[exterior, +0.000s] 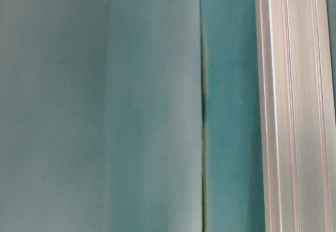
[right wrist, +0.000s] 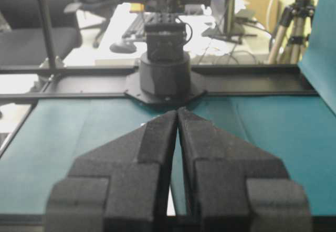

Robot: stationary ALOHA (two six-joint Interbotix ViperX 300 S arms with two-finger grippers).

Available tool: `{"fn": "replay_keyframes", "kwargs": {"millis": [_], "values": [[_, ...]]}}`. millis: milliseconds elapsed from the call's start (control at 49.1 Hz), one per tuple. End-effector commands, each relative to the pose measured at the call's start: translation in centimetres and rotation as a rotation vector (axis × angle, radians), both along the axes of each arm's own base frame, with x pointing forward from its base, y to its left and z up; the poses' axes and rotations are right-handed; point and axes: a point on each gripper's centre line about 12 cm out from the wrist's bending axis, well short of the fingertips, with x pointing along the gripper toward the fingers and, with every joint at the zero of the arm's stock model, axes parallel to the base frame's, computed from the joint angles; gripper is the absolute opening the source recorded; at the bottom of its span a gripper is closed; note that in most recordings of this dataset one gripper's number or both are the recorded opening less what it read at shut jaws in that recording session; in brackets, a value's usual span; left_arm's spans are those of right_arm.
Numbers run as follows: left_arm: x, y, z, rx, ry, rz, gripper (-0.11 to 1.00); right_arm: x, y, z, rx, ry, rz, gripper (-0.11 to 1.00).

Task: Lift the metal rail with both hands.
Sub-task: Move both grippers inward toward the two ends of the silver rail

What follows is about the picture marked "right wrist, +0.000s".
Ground camera tripod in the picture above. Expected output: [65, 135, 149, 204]
[266, 0, 316, 65]

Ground black vertical pole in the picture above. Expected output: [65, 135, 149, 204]
[37, 0, 57, 72]

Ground black metal table frame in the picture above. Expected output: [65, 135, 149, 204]
[1, 65, 317, 151]

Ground teal table mat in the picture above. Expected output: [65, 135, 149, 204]
[1, 96, 335, 216]

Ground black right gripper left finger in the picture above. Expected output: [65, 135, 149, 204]
[45, 111, 176, 231]

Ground black keyboard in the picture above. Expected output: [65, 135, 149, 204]
[122, 14, 146, 38]

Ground black monitor stand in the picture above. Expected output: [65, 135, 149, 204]
[202, 0, 255, 45]

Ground black office chair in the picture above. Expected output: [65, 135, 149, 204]
[0, 0, 111, 59]

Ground black computer mouse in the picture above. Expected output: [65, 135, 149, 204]
[109, 41, 137, 54]

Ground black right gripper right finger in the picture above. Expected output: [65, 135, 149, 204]
[178, 108, 312, 231]

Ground teal backdrop sheet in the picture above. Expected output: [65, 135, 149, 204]
[299, 0, 335, 113]

